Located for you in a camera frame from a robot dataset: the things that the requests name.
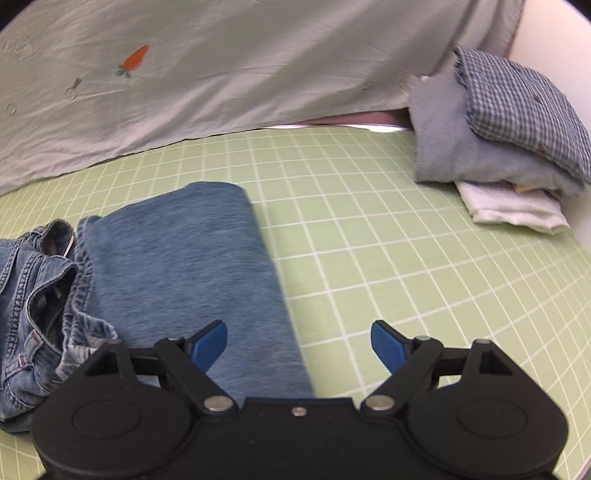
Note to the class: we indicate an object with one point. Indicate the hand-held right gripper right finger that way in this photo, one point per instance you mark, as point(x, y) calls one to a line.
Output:
point(388, 344)

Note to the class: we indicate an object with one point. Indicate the grey-blue folded garment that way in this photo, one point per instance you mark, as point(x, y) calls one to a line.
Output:
point(443, 138)

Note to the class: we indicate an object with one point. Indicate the cream folded cloth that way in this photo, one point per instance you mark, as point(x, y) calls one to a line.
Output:
point(524, 187)

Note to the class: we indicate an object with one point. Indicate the green grid mat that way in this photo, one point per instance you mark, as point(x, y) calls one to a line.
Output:
point(392, 258)

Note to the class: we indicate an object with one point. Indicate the grey carrot-print sheet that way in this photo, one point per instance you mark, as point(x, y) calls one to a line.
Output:
point(254, 60)

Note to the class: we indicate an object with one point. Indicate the blue checked folded shirt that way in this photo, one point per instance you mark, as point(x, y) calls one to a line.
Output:
point(517, 106)

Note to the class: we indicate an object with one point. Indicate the blue denim jeans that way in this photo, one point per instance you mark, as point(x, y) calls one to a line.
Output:
point(184, 267)

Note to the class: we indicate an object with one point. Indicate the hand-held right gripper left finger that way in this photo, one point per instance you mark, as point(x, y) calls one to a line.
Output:
point(210, 344)

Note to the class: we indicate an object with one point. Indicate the white folded garment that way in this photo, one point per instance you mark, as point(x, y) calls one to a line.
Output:
point(508, 205)

